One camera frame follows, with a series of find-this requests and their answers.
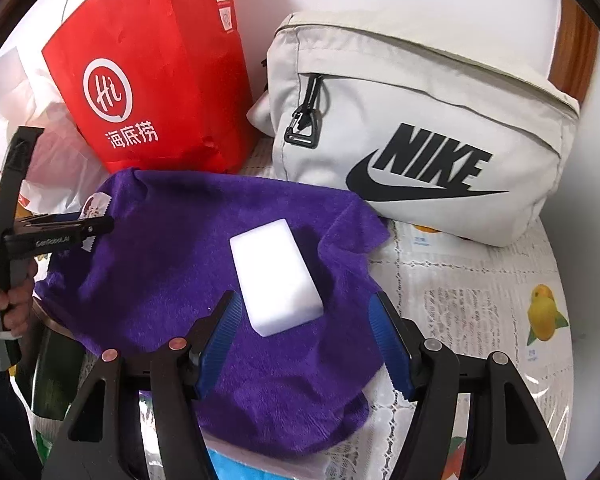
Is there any white tomato sauce packet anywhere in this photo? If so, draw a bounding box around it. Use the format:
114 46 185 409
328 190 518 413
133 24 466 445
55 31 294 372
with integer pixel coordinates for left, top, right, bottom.
78 193 112 255

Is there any blue tissue pack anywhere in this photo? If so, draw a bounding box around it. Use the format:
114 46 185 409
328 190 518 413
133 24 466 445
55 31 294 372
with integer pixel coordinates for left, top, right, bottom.
206 446 330 480

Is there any white sponge block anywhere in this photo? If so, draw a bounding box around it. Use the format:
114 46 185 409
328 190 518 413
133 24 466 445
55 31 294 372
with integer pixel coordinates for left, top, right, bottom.
230 219 324 337

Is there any person's left hand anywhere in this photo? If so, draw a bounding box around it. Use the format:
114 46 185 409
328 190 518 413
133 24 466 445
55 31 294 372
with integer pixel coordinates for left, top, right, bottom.
0 259 38 337

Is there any dark green tea tin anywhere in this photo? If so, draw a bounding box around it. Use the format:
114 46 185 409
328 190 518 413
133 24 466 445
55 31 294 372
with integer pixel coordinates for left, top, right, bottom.
29 321 86 420

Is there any fruit print tablecloth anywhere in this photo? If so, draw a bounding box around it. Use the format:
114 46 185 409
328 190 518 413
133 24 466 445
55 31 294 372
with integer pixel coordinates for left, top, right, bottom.
29 134 577 480

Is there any white Miniso plastic bag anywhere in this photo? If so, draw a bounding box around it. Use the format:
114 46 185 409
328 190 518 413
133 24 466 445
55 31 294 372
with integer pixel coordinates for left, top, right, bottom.
0 49 109 214

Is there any purple towel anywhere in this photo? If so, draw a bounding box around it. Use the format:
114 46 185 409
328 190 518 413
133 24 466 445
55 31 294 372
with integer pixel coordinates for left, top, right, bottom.
33 167 392 458

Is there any red paper shopping bag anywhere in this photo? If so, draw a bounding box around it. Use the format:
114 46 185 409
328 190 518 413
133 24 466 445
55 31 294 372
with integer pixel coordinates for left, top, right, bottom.
42 0 258 174

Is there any grey Nike waist bag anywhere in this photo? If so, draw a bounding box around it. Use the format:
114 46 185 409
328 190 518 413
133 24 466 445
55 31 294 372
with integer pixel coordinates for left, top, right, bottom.
248 11 580 246

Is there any brown wooden door frame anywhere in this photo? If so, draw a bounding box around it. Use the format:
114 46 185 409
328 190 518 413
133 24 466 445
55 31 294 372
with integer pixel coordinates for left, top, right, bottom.
548 0 600 105

